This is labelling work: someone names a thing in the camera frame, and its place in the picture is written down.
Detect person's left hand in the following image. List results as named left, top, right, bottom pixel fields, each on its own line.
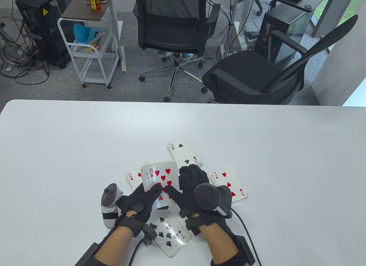
left=114, top=183, right=172, bottom=238

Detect person's right hand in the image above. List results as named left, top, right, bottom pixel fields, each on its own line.
left=164, top=165, right=232, bottom=236

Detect red diamonds playing card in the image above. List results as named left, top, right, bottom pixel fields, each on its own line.
left=125, top=171, right=143, bottom=191

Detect stack of red-backed playing cards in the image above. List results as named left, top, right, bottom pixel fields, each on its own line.
left=141, top=161, right=181, bottom=211

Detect pile of face-up clubs cards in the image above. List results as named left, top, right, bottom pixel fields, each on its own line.
left=167, top=137, right=203, bottom=168

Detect black spades playing card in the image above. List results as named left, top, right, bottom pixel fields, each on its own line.
left=150, top=210, right=191, bottom=258

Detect person's left forearm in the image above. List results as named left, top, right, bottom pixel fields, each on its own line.
left=94, top=227, right=135, bottom=266

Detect person's right forearm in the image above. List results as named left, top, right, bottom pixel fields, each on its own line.
left=200, top=223, right=240, bottom=266

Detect grey left hand controller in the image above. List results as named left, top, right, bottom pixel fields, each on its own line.
left=102, top=183, right=124, bottom=229

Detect black padded office chair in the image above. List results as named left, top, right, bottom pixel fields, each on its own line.
left=202, top=15, right=359, bottom=105

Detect black mesh back office chair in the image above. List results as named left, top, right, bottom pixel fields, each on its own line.
left=132, top=0, right=222, bottom=103

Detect blue plastic bowl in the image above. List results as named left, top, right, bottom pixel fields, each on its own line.
left=73, top=24, right=101, bottom=45

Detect black chair base with casters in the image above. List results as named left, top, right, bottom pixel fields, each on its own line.
left=253, top=0, right=278, bottom=17

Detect black computer tower yellow sticker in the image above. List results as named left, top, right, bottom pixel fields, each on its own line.
left=15, top=0, right=78, bottom=69

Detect black glass side computer tower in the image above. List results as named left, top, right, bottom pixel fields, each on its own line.
left=253, top=5, right=314, bottom=70

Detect brown top white side table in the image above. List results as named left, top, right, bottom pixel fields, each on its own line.
left=61, top=0, right=127, bottom=73

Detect dark office desk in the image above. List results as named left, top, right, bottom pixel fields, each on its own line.
left=253, top=0, right=325, bottom=11

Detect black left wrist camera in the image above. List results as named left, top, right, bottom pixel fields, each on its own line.
left=142, top=223, right=158, bottom=246

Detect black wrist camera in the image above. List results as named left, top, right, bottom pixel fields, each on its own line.
left=142, top=223, right=158, bottom=246
left=185, top=217, right=202, bottom=236

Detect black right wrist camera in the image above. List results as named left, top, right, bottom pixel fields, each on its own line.
left=185, top=217, right=202, bottom=236

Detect black left glove cable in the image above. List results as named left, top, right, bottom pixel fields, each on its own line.
left=128, top=240, right=143, bottom=266

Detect black glove cable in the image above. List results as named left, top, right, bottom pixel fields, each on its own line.
left=230, top=208, right=262, bottom=266
left=128, top=240, right=143, bottom=266

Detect black right glove cable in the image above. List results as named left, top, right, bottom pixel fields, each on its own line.
left=230, top=208, right=262, bottom=266

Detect black left forearm strap pack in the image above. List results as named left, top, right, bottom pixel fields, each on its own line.
left=74, top=243, right=115, bottom=266

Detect black forearm strap pack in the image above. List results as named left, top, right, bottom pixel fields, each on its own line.
left=74, top=243, right=115, bottom=266
left=211, top=236, right=256, bottom=266

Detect black right forearm strap pack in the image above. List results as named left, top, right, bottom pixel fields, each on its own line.
left=211, top=236, right=256, bottom=266

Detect white wire rolling cart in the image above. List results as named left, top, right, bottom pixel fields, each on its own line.
left=57, top=17, right=120, bottom=89

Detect tangle of black floor cables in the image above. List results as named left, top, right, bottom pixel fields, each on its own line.
left=0, top=16, right=51, bottom=85

